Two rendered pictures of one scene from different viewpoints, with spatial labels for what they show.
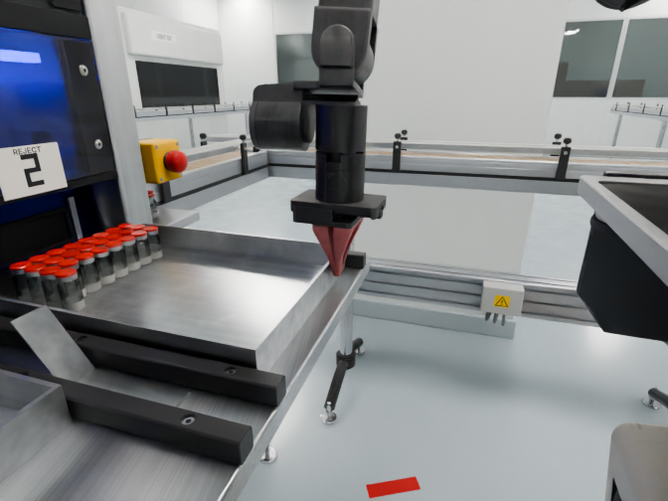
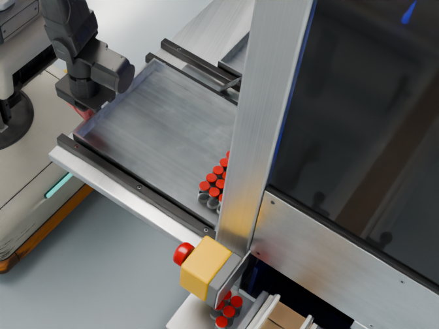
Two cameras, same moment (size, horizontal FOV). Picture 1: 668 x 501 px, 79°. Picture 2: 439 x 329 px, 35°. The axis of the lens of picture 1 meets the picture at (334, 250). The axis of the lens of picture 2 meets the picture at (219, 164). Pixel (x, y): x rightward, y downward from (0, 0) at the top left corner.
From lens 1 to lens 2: 1.60 m
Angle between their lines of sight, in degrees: 104
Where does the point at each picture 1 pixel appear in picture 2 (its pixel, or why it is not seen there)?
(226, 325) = (161, 104)
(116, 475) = (198, 51)
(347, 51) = not seen: hidden behind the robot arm
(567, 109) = not seen: outside the picture
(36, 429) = (223, 60)
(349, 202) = not seen: hidden behind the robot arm
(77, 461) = (211, 58)
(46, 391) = (223, 63)
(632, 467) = (19, 54)
